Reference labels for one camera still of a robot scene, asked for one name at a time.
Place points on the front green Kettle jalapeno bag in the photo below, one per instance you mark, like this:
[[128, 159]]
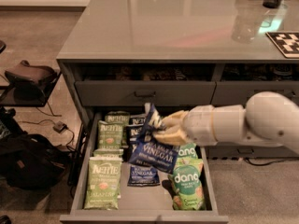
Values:
[[103, 185]]

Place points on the top left drawer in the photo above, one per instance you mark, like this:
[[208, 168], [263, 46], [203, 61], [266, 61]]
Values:
[[134, 93]]

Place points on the black backpack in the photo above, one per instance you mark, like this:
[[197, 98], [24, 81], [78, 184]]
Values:
[[31, 161]]

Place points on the black white fiducial marker board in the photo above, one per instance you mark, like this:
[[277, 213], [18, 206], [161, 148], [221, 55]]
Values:
[[286, 42]]

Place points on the black power adapter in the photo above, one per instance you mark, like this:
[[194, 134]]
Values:
[[59, 127]]

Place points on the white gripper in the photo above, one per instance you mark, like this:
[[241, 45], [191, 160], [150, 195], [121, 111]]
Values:
[[198, 124]]

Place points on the bottom right drawer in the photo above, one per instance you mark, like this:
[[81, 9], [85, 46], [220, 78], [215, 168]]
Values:
[[230, 150]]

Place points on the black low stand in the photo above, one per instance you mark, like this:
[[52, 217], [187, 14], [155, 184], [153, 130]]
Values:
[[27, 93]]

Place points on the open middle drawer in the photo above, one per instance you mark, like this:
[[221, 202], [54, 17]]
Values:
[[149, 205]]

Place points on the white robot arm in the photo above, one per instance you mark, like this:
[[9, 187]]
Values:
[[268, 119]]

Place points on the blue kettle chip bag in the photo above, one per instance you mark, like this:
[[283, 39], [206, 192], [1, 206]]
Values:
[[137, 119], [143, 177], [148, 151], [132, 132]]

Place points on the grey drawer cabinet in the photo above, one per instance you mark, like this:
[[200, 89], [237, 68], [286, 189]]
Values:
[[194, 40]]

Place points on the back green Kettle bag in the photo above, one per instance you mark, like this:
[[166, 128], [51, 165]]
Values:
[[118, 117]]

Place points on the brown bag on stand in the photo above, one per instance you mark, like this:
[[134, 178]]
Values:
[[27, 77]]

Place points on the green dang chip bag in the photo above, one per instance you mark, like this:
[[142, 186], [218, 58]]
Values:
[[187, 186], [188, 151]]

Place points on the front green Dang chip bag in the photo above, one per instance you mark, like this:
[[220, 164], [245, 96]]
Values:
[[187, 186]]

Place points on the top right drawer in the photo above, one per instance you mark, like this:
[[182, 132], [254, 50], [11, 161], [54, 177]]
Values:
[[238, 92]]

